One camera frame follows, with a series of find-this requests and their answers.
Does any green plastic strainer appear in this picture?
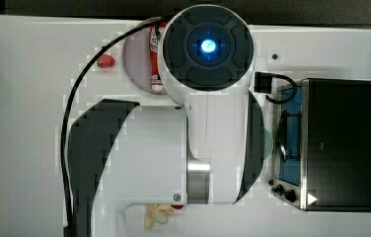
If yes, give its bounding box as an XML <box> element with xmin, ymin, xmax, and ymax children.
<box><xmin>263</xmin><ymin>129</ymin><xmax>274</xmax><ymax>159</ymax></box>

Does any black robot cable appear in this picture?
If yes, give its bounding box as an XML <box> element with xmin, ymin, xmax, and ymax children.
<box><xmin>59</xmin><ymin>13</ymin><xmax>175</xmax><ymax>237</ymax></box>

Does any small red toy fruit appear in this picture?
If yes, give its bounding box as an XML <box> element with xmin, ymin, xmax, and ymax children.
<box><xmin>171</xmin><ymin>205</ymin><xmax>184</xmax><ymax>210</ymax></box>

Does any peeled toy banana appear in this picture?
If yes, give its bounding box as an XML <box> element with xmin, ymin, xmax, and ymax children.
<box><xmin>144</xmin><ymin>204</ymin><xmax>175</xmax><ymax>230</ymax></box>

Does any toy strawberry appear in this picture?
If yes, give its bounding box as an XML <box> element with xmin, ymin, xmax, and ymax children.
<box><xmin>97</xmin><ymin>54</ymin><xmax>115</xmax><ymax>68</ymax></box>

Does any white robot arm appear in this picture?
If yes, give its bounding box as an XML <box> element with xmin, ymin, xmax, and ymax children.
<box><xmin>65</xmin><ymin>5</ymin><xmax>264</xmax><ymax>237</ymax></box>

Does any black toaster oven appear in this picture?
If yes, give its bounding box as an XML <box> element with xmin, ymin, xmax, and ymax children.
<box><xmin>269</xmin><ymin>78</ymin><xmax>371</xmax><ymax>212</ymax></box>

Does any red ketchup bottle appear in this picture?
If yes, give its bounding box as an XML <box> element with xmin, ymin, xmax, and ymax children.
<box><xmin>149</xmin><ymin>23</ymin><xmax>166</xmax><ymax>93</ymax></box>

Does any black oven plug cable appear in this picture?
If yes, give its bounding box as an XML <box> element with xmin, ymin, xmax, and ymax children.
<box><xmin>254</xmin><ymin>71</ymin><xmax>298</xmax><ymax>105</ymax></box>

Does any black oven door handle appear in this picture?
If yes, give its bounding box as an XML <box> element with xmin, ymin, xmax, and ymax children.
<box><xmin>275</xmin><ymin>110</ymin><xmax>302</xmax><ymax>162</ymax></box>

